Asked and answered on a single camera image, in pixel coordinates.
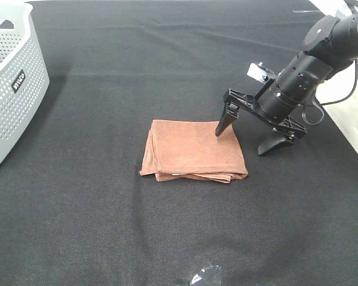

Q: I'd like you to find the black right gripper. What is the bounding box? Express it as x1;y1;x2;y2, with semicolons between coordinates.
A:
215;52;333;156

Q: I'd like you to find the brown towel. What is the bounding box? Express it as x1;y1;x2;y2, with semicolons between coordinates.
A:
139;119;248;184

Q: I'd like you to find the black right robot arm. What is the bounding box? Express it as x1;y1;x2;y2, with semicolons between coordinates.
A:
215;12;358;156

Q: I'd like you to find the clear tape piece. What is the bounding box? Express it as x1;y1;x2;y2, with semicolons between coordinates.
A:
175;265;221;286

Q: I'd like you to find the black table mat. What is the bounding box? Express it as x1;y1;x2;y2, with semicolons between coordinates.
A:
0;0;358;286

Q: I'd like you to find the grey perforated laundry basket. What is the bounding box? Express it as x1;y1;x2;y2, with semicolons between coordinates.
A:
0;1;50;164

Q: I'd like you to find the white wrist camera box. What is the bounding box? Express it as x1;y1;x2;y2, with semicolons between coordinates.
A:
246;62;278;83

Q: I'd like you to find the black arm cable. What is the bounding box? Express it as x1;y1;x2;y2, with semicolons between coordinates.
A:
300;56;358;126

